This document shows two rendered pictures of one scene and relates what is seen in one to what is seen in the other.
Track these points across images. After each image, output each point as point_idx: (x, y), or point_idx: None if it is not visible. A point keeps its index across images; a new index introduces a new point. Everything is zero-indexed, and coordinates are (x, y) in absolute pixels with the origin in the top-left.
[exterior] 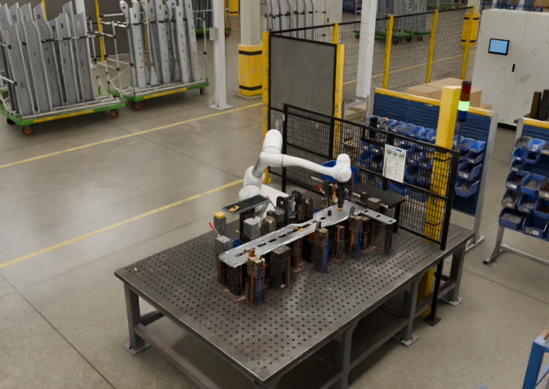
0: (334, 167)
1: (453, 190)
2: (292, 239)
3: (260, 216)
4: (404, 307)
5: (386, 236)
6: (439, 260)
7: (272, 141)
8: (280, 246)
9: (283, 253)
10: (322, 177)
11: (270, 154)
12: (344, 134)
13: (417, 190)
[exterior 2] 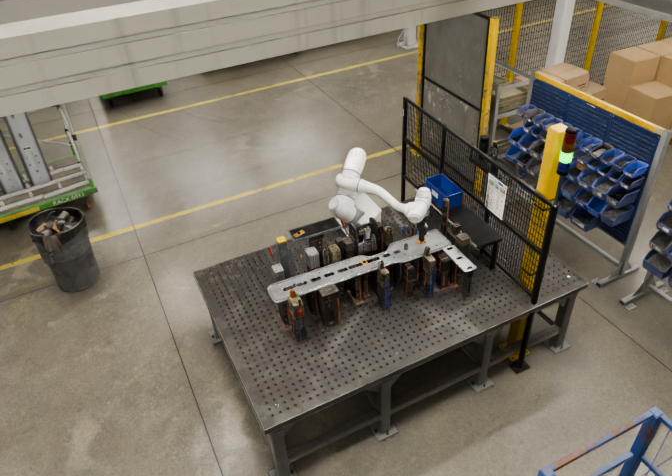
0: (407, 204)
1: (548, 246)
2: (350, 276)
3: None
4: (477, 355)
5: (463, 281)
6: (525, 315)
7: (350, 163)
8: (330, 286)
9: (328, 295)
10: None
11: (345, 178)
12: (454, 148)
13: (515, 233)
